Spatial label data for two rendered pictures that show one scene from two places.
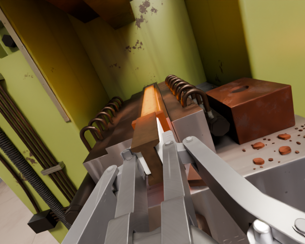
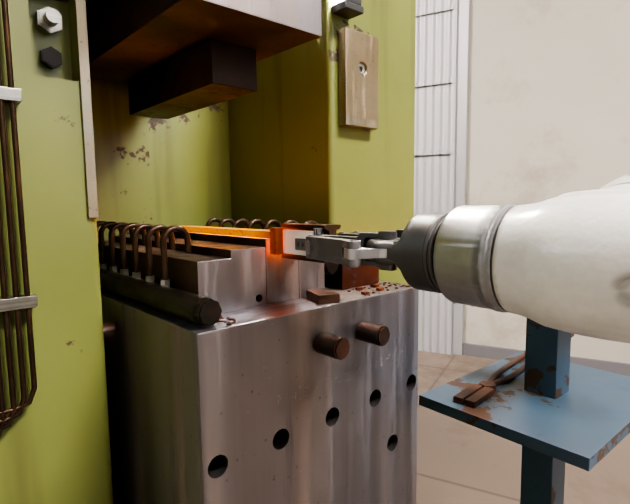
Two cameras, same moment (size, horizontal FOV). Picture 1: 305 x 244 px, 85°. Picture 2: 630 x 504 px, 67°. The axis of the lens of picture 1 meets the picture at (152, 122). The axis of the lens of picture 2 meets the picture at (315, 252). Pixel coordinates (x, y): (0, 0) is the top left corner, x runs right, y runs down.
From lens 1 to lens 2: 49 cm
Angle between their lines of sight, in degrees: 49
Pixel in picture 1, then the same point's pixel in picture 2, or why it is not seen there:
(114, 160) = (233, 269)
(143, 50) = (147, 167)
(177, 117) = not seen: hidden behind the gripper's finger
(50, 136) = (39, 235)
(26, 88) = (50, 137)
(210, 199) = (335, 317)
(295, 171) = (387, 303)
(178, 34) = (210, 169)
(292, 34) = (362, 215)
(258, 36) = (339, 205)
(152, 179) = not seen: hidden behind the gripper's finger
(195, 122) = not seen: hidden behind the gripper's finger
